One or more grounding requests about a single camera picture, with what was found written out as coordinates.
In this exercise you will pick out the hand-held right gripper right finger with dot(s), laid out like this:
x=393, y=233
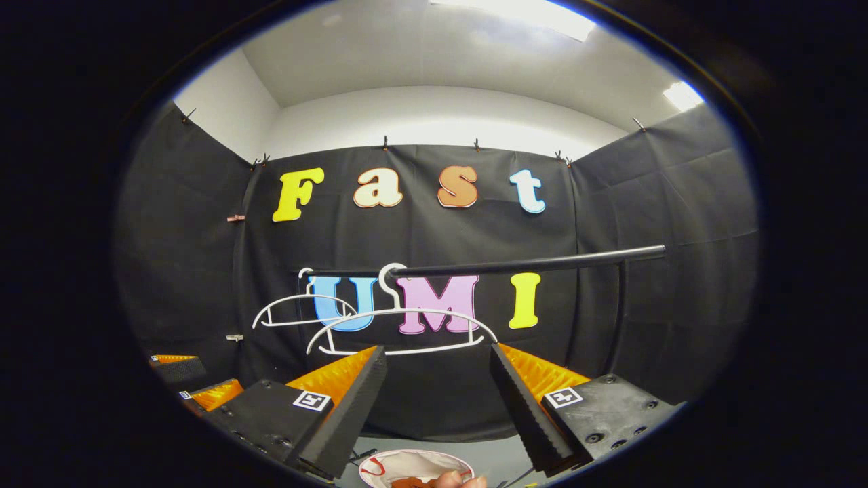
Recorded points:
x=522, y=410

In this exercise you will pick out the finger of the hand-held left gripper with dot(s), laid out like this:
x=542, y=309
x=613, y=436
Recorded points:
x=182, y=369
x=213, y=394

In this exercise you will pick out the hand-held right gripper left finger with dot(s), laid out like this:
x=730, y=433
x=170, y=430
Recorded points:
x=352, y=413

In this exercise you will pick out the white laundry hamper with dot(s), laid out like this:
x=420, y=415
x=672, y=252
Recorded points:
x=413, y=464

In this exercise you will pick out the white plastic hanger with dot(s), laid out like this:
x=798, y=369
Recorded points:
x=302, y=296
x=407, y=311

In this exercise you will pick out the black clothes rack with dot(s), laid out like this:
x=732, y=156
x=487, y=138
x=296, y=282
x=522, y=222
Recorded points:
x=542, y=263

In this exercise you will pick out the small ceiling light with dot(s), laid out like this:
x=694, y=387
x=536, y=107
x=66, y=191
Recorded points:
x=683, y=95

